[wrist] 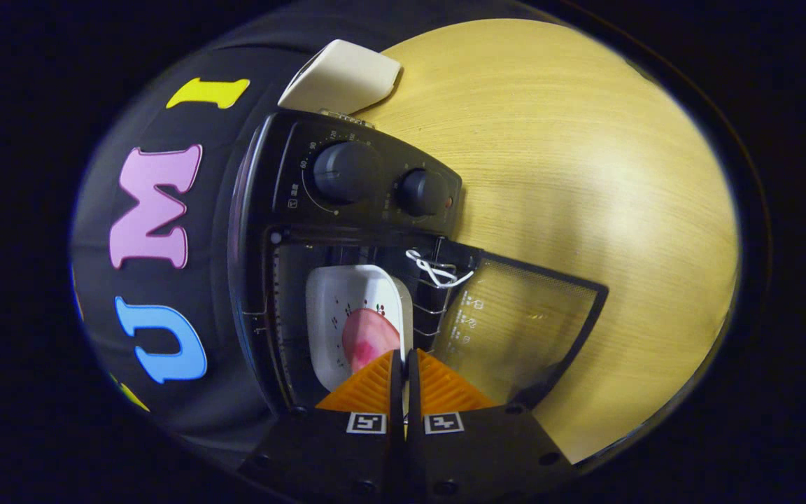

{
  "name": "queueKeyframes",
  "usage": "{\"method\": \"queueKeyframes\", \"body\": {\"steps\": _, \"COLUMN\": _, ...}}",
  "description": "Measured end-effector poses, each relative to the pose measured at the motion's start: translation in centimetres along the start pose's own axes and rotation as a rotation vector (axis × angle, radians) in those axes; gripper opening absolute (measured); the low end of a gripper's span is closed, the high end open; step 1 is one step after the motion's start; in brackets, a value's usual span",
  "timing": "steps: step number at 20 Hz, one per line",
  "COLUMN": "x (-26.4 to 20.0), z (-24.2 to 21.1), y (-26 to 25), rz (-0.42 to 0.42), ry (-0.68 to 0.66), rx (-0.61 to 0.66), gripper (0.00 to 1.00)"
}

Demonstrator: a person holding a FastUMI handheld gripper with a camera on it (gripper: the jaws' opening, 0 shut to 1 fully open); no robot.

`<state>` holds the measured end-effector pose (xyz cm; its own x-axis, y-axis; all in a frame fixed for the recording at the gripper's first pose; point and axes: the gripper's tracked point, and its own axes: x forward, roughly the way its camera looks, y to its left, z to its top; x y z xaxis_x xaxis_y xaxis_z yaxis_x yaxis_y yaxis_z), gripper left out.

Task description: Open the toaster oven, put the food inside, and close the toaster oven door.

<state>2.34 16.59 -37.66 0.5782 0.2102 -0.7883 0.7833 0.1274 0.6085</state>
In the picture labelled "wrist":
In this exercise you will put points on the pink food slice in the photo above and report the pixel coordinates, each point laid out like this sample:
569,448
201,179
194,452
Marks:
368,336

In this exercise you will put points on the white square plate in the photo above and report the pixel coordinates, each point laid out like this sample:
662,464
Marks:
333,301

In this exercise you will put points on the white toaster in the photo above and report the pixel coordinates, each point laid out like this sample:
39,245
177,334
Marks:
340,77

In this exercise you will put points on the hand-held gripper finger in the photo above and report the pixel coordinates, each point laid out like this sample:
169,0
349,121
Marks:
413,392
396,392

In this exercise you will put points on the black toaster oven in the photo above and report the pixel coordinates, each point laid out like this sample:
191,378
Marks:
291,182

